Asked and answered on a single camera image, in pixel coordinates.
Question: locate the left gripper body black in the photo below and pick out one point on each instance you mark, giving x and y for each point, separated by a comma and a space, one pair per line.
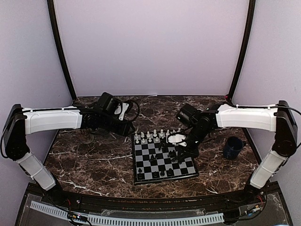
107, 124

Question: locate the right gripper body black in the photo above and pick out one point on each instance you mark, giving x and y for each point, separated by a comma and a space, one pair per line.
197, 133

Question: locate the black queen piece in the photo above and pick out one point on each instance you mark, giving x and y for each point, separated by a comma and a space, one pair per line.
170, 172

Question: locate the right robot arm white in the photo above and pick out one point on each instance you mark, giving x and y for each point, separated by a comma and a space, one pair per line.
277, 119

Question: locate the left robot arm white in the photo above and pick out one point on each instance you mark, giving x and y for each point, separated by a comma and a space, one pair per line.
26, 121

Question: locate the black chess pieces pile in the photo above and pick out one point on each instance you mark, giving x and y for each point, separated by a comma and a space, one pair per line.
164, 154

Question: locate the beige printed mug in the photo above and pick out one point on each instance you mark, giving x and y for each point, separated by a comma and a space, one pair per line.
85, 136

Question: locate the dark blue mug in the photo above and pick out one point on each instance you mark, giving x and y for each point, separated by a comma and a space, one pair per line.
233, 147

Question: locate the black white chessboard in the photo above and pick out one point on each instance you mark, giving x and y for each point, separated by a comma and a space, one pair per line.
140, 154

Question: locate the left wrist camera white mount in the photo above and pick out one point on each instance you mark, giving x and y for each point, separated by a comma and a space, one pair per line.
121, 111

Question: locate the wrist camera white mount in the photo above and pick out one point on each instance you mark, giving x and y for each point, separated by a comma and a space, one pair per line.
121, 111
176, 139

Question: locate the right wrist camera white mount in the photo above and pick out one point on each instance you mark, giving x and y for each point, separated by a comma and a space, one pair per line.
176, 139

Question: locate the white slotted cable duct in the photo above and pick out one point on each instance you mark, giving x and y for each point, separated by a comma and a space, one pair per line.
130, 218

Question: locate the left black frame post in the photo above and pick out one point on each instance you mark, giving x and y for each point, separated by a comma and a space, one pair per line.
59, 48

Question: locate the black frame post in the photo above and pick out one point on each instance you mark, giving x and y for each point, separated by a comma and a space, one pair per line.
243, 49
59, 48

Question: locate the right black frame post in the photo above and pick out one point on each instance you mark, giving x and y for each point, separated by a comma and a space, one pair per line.
243, 49

